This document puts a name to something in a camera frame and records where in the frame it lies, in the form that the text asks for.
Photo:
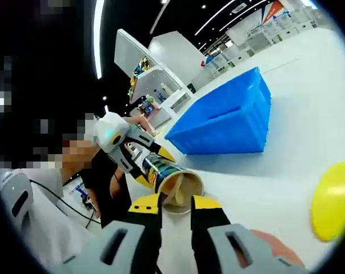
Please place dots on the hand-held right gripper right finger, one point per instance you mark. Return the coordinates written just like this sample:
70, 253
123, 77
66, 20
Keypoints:
215, 248

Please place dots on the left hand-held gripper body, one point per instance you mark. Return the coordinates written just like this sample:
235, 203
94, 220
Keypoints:
108, 128

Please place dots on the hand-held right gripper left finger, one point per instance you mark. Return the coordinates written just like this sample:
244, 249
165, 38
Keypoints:
109, 251

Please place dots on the black printed chip container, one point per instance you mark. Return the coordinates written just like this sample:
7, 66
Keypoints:
154, 171

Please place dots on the stack of chips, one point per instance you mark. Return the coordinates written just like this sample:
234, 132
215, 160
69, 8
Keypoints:
176, 191

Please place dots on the blue plastic box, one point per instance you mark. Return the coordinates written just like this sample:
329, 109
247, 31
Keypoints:
226, 122

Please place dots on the yellow round container lid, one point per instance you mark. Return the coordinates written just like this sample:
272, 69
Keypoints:
335, 202

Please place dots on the person's left hand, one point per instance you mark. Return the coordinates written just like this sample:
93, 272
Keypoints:
145, 124

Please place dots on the person's right hand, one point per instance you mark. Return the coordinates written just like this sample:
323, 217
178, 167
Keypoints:
278, 246

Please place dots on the blue white bottle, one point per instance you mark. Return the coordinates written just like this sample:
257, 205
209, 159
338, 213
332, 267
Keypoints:
159, 96

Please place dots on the cream bottle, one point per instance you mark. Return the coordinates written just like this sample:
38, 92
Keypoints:
166, 88

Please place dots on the white printed badge card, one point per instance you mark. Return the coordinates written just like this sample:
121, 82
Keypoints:
75, 191

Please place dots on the row of colourful snack packets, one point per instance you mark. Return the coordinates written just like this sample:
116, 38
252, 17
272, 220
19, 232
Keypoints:
139, 74

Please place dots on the person's white shirt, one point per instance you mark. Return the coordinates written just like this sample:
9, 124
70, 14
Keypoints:
47, 237

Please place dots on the white display shelf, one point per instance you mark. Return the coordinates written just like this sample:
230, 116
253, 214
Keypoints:
132, 51

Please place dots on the white square column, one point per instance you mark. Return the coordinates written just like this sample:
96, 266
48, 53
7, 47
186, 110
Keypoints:
175, 54

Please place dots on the white table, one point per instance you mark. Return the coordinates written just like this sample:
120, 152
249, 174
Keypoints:
289, 179

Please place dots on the white chest device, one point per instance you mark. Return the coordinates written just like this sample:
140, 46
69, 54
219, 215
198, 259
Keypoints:
14, 197

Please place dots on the row of white storage cabinets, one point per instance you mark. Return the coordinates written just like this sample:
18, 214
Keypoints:
261, 40

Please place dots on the orange blue wall poster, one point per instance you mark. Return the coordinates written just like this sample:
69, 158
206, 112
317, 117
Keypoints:
272, 11

